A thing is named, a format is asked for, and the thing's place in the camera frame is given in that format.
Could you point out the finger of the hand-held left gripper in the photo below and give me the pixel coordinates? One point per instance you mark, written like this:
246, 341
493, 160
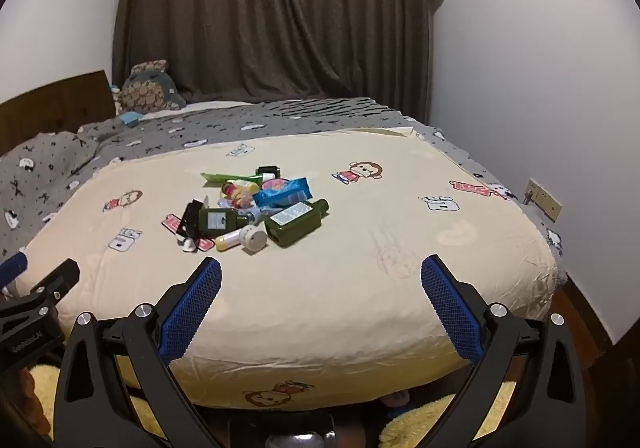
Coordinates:
12, 267
52, 283

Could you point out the green tube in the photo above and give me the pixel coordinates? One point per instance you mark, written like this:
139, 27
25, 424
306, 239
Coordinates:
227, 177

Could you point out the small dark green bottle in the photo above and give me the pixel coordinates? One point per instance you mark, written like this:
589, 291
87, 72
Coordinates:
220, 220

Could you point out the dark brown curtain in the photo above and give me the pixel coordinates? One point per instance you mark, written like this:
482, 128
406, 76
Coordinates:
275, 18

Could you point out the round tin with pink label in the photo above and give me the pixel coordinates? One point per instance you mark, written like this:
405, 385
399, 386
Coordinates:
275, 185

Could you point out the small blue cloth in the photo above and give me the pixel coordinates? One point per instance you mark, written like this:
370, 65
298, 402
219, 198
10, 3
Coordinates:
131, 118

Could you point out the small white object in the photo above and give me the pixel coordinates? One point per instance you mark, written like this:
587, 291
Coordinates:
188, 245

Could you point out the yellow fuzzy bag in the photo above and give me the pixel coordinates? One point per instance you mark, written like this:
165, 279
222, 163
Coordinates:
425, 423

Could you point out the clear plastic wrapper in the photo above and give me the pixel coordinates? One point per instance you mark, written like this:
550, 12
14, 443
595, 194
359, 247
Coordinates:
261, 214

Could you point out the beige fabric bag flap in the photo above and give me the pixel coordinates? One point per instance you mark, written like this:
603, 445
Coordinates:
325, 288

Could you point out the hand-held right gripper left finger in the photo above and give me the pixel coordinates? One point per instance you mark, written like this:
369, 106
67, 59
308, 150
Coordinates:
194, 308

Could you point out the grey blue slipper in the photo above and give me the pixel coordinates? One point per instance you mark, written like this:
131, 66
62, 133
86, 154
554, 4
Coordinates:
396, 399

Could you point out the small dark jar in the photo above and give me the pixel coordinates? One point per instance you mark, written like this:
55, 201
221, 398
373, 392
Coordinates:
268, 173

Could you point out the grey printed duvet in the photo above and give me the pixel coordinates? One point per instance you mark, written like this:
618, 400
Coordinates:
200, 128

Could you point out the patterned plush toy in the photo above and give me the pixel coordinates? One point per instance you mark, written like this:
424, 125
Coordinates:
145, 90

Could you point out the yellow lotion bottle white cap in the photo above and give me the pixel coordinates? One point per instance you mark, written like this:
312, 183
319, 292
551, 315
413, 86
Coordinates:
252, 239

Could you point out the colourful snack packet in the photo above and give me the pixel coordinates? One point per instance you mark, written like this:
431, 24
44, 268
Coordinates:
240, 192

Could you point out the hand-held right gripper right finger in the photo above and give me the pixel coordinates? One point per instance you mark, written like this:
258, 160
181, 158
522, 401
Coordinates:
451, 310

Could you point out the large dark green bottle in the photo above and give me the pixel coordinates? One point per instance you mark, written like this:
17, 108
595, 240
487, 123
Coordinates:
295, 223

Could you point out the blue snack packet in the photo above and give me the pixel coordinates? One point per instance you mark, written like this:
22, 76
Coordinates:
287, 193

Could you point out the white pillow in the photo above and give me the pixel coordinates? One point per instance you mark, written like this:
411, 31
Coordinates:
210, 106

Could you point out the wooden headboard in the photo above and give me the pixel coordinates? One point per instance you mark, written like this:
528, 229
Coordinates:
50, 113

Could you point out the beige wall socket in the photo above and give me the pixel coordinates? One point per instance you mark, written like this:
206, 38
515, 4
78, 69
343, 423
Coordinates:
545, 200

